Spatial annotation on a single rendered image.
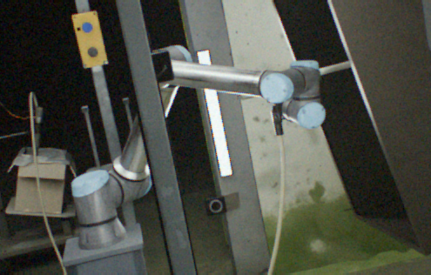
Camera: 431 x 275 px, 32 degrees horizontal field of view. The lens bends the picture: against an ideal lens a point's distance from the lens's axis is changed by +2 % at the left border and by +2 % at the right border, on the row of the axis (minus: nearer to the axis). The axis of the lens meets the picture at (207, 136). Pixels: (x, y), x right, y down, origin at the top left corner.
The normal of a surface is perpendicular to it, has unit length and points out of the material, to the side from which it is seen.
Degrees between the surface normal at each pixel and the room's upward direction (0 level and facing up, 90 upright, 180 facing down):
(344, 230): 90
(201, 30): 90
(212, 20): 90
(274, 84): 91
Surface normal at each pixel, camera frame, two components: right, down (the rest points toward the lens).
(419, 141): 0.22, 0.12
